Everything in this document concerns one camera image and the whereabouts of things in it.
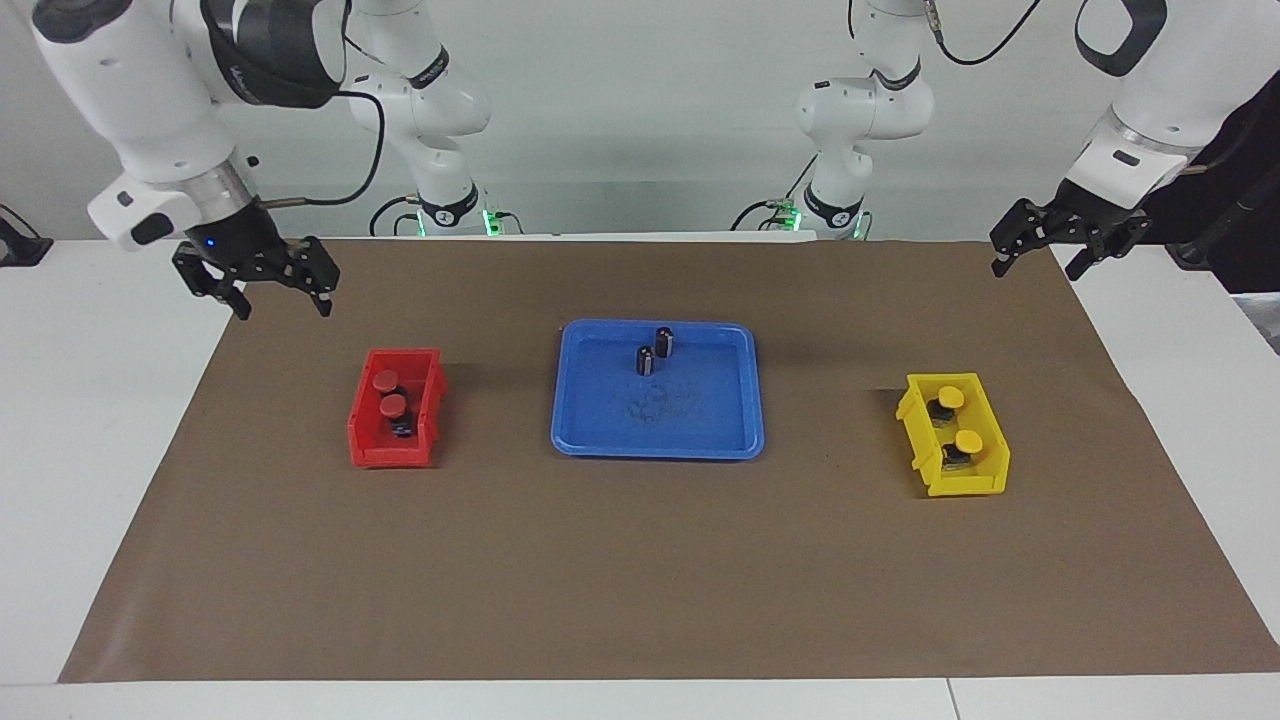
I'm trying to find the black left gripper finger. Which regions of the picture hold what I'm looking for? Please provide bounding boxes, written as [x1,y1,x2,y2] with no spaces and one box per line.
[990,198,1056,279]
[1065,218,1151,283]

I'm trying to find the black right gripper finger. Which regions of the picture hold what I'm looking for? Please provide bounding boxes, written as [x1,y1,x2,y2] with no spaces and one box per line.
[285,236,339,319]
[173,245,251,321]

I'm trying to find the blue plastic tray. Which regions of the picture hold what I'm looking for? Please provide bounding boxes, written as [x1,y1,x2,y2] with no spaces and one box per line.
[550,318,767,462]

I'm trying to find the red plastic bin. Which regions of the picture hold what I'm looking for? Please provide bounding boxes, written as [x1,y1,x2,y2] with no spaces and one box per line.
[346,347,446,470]

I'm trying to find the yellow plastic bin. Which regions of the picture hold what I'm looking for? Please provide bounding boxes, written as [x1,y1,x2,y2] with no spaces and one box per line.
[895,372,1012,499]

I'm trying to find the brown table mat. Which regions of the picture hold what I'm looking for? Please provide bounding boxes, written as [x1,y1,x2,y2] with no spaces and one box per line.
[58,237,1280,684]

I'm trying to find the black right base cables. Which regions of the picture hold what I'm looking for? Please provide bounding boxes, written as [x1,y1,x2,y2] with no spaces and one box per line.
[368,195,421,238]

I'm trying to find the black base cables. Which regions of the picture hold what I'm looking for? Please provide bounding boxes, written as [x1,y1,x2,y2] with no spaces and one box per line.
[728,150,813,233]
[368,195,421,238]

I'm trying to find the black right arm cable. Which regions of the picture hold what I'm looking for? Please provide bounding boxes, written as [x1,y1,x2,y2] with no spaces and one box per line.
[255,30,388,209]

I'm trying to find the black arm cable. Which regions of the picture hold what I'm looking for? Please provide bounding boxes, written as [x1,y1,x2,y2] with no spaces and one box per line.
[255,30,388,209]
[848,0,1043,67]

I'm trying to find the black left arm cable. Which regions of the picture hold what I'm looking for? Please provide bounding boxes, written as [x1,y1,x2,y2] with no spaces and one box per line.
[848,0,1043,67]

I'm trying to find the black bracket at table edge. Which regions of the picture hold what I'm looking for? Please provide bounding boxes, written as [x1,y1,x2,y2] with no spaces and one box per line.
[0,205,53,268]

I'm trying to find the black left base cables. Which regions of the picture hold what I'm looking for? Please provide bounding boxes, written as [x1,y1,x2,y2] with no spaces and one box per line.
[728,150,813,233]

